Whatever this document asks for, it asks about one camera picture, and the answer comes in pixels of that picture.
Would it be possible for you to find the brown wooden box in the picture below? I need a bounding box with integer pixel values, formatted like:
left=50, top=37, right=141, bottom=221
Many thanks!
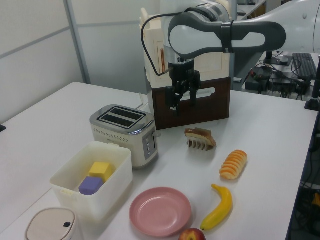
left=151, top=76, right=231, bottom=131

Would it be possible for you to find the yellow banana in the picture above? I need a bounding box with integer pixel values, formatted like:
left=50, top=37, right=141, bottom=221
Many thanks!
left=199, top=183, right=233, bottom=231

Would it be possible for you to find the yellow block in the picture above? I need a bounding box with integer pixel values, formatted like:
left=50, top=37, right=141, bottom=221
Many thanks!
left=88, top=161, right=113, bottom=182

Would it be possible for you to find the metal toast rack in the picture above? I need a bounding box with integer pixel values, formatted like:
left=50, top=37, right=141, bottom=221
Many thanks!
left=186, top=139, right=216, bottom=152

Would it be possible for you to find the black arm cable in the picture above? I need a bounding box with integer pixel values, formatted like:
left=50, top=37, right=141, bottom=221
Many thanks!
left=140, top=11, right=187, bottom=76

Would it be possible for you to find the white plastic container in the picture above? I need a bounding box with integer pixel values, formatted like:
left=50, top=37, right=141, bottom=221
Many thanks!
left=49, top=140, right=134, bottom=221

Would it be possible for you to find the cream lidded bin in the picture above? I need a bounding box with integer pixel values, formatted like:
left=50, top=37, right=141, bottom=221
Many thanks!
left=24, top=207, right=81, bottom=240

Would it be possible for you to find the orange striped bread roll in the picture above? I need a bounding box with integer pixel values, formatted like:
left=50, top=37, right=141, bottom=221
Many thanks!
left=219, top=149, right=249, bottom=181

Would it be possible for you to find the black cable strap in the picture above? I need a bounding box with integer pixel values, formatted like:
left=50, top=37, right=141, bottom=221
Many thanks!
left=220, top=20, right=236, bottom=55

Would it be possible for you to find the cream toy oven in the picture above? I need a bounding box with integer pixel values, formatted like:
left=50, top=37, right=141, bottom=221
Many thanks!
left=138, top=0, right=236, bottom=89

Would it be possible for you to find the black clamp post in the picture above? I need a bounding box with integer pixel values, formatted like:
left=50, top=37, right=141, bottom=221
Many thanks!
left=303, top=56, right=320, bottom=111

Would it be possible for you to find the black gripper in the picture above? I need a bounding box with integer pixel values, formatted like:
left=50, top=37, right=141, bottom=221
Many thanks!
left=165, top=59, right=202, bottom=117

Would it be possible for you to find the purple block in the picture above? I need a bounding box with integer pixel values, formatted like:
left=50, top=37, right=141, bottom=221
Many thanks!
left=78, top=176, right=105, bottom=196

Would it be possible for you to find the brown toast slice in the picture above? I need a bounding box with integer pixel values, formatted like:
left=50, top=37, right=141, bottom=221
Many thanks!
left=184, top=126, right=217, bottom=147

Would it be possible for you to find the cream silver toaster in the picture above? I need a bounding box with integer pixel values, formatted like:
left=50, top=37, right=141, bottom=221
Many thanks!
left=89, top=104, right=162, bottom=169

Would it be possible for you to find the black monitor stand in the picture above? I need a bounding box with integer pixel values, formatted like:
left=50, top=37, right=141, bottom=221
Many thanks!
left=263, top=49, right=293, bottom=67

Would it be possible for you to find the black keyboard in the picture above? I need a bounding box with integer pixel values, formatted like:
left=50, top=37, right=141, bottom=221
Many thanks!
left=291, top=52, right=318, bottom=78

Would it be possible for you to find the white toaster cord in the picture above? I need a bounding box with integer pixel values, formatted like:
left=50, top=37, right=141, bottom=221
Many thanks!
left=135, top=92, right=146, bottom=111

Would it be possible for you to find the red apple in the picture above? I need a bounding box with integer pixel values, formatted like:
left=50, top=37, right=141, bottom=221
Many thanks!
left=178, top=227, right=207, bottom=240

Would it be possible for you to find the pink plate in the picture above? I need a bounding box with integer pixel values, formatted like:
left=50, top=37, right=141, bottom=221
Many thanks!
left=129, top=186, right=193, bottom=238

